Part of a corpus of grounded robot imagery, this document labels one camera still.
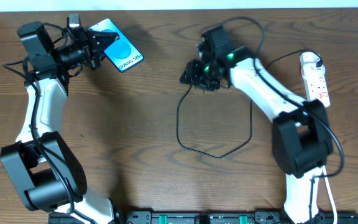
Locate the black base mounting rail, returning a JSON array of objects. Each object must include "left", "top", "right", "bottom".
[{"left": 47, "top": 210, "right": 358, "bottom": 224}]

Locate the white power strip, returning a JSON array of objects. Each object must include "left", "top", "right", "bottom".
[{"left": 301, "top": 68, "right": 331, "bottom": 108}]

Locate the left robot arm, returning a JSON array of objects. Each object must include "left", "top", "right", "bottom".
[{"left": 0, "top": 14, "right": 126, "bottom": 223}]

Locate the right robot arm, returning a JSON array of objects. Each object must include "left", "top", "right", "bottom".
[{"left": 180, "top": 26, "right": 333, "bottom": 223}]

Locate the white USB charger plug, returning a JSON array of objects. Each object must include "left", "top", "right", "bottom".
[{"left": 300, "top": 51, "right": 323, "bottom": 69}]

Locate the blue Galaxy smartphone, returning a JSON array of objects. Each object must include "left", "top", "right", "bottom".
[{"left": 88, "top": 18, "right": 144, "bottom": 73}]

